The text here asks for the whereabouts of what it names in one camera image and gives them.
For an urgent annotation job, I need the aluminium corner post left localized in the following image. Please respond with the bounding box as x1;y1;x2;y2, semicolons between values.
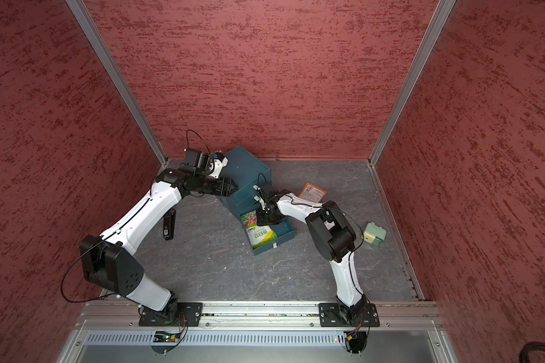
66;0;169;168

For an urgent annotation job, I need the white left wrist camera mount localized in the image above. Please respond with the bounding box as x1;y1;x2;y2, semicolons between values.
178;147;229;180

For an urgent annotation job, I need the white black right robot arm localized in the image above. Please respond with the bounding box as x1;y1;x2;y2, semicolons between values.
253;182;369;325

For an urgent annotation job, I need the orange seed bag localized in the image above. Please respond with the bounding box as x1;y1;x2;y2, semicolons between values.
298;183;327;204

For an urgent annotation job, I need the aluminium corner post right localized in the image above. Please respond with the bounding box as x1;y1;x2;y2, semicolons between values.
367;0;457;166

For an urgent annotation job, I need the green cream pencil sharpener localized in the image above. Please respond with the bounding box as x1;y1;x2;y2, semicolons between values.
363;222;387;246

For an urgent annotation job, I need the teal drawer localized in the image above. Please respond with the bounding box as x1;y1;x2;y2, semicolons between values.
238;206;296;256

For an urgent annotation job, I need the black cable bottom right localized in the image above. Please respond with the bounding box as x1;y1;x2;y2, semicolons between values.
518;341;545;363

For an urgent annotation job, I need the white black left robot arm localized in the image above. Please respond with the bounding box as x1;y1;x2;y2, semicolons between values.
80;169;238;326

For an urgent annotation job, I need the aluminium corner post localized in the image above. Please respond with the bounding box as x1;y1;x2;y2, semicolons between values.
367;0;457;166
66;0;169;168

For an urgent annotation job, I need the teal drawer cabinet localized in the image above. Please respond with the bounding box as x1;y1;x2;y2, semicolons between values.
219;146;272;238

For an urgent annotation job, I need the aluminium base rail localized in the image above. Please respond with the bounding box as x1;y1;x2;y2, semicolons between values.
74;299;446;331

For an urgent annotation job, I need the green seed bag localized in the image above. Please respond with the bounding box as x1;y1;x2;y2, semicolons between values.
241;210;278;250

